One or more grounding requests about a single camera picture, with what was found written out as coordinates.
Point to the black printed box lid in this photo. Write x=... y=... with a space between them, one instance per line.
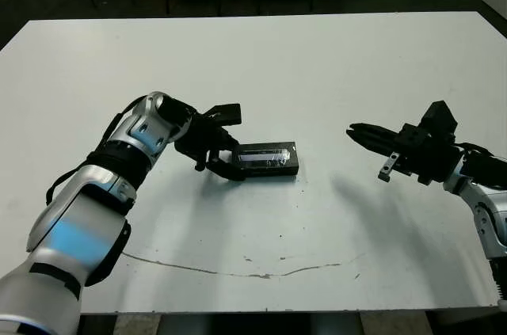
x=269 y=157

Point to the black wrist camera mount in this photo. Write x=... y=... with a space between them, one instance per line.
x=437 y=117
x=227 y=113

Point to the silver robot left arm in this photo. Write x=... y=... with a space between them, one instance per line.
x=95 y=192

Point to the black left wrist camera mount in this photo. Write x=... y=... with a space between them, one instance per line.
x=227 y=113

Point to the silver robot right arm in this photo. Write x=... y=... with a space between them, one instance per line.
x=487 y=200

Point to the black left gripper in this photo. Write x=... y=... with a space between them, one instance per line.
x=202 y=137

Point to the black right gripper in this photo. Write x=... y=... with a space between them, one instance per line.
x=429 y=157

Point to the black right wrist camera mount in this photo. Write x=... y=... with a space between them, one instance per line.
x=437 y=117

